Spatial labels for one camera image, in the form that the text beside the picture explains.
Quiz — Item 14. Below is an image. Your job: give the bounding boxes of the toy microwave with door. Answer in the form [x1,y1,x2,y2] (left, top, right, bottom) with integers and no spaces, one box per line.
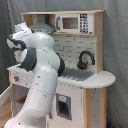
[56,14,94,34]

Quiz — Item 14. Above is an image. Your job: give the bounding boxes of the grey toy sink basin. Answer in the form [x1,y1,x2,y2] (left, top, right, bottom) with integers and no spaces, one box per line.
[61,67,93,81]

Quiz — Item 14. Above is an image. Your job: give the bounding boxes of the black toy faucet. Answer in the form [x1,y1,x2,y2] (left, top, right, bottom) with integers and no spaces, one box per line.
[77,50,95,70]

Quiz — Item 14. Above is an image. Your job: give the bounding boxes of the left stove knob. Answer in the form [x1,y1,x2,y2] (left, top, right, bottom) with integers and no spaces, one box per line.
[14,76,19,82]

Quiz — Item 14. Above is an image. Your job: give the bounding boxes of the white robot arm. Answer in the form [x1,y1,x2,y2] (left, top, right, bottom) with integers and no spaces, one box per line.
[4,22,65,128]

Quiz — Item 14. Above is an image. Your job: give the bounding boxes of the wooden toy kitchen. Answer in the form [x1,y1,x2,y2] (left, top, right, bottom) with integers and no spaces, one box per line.
[4,10,115,128]

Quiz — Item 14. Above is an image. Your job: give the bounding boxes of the grey toy ice dispenser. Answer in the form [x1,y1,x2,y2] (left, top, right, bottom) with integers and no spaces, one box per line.
[56,93,72,120]

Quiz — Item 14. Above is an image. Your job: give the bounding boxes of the grey backdrop curtain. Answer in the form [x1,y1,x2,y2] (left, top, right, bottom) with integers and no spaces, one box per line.
[0,0,128,128]

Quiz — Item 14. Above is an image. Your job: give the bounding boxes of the white toy oven door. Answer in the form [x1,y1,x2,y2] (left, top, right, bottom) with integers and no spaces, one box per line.
[0,85,14,107]

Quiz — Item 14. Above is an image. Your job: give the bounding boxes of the grey toy range hood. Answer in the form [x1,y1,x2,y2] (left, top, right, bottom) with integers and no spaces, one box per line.
[30,14,55,33]

